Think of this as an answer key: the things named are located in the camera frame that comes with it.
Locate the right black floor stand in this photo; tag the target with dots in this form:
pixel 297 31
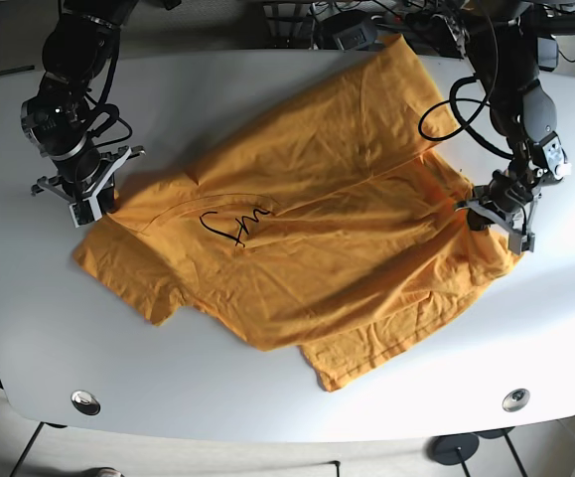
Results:
pixel 503 434

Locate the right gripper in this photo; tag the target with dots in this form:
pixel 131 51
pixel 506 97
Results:
pixel 82 176

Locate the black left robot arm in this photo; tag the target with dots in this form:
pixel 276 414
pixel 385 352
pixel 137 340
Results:
pixel 521 112

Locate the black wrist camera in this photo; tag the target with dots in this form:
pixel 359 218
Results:
pixel 107 200
pixel 476 222

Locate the left black floor stand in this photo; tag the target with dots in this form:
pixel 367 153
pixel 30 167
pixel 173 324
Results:
pixel 454 450

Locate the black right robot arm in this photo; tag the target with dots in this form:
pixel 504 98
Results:
pixel 71 110

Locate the white orange shoe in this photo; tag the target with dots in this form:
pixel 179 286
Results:
pixel 102 472

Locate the black floor stand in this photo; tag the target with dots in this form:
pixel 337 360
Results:
pixel 503 434
pixel 454 450

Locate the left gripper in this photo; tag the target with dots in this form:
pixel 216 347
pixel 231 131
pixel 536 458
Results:
pixel 509 201

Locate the orange T-shirt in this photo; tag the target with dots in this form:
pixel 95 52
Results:
pixel 328 224

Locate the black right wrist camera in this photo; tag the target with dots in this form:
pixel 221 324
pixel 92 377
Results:
pixel 107 200

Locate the table cable grommet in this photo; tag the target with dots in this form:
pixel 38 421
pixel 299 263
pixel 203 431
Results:
pixel 85 403
pixel 516 400

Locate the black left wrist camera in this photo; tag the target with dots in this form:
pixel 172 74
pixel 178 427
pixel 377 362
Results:
pixel 476 222

